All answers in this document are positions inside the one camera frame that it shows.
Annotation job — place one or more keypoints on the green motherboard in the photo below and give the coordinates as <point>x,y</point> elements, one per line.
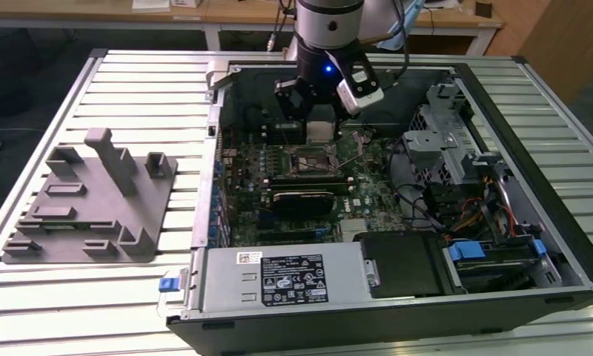
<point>376,193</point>

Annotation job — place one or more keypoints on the blue case latch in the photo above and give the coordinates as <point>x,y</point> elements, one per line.
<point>167,285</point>

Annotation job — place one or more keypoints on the grey parts rack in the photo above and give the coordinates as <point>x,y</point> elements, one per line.
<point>99,207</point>

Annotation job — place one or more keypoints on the blue disk carrier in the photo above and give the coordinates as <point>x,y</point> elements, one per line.
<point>467,252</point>

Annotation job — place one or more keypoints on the silver metal drive cage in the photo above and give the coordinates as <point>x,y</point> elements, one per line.
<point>455,122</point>

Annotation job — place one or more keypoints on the black PC case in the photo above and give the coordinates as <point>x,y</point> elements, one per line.
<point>325,333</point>

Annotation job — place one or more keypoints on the white box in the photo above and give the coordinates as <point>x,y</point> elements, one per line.
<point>189,3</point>

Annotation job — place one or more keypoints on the silver heat sink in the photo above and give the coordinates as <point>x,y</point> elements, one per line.
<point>355,226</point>

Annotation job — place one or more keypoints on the wooden cabinet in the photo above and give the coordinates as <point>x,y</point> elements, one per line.
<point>563,44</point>

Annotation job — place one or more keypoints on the white paper sheet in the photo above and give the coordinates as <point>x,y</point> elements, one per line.
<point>151,4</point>

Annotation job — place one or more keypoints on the small brown box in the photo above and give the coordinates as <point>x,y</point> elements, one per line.
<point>484,9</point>

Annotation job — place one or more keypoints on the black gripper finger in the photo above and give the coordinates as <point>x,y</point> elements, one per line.
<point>291,100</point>
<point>343,115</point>

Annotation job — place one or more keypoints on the silver CPU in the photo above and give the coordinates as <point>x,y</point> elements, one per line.
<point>320,131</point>

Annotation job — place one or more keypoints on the black graphics card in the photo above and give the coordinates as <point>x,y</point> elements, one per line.
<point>301,203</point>

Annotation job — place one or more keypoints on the wooden desk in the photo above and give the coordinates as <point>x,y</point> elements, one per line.
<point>143,15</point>

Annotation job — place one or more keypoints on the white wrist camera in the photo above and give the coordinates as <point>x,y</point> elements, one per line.
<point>363,100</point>

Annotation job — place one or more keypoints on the silver disk bay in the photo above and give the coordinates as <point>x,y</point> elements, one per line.
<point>548,274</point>

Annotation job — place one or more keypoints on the silver power supply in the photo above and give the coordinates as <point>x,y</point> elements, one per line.
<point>227,282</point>

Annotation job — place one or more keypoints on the black expansion slot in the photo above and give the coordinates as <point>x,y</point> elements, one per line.
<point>287,236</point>

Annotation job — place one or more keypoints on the black RAM module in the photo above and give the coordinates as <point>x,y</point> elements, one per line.
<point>308,189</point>
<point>307,181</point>

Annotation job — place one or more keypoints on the grey metal bracket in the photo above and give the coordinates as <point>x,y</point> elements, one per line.
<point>423,148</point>

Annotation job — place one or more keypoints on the blue plastic clip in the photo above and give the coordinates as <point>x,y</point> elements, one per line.
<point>540,247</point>

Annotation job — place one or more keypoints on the grey plastic clip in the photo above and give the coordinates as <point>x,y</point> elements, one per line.
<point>481,159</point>

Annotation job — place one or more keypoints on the green RAM stick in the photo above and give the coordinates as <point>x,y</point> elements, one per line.
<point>281,127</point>

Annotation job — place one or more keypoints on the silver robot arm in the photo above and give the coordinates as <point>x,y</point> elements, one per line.
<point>325,22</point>

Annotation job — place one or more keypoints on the CPU socket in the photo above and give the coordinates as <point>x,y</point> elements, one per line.
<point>308,159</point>

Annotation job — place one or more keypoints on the black plastic shroud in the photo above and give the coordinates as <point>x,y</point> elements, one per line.
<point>405,267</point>

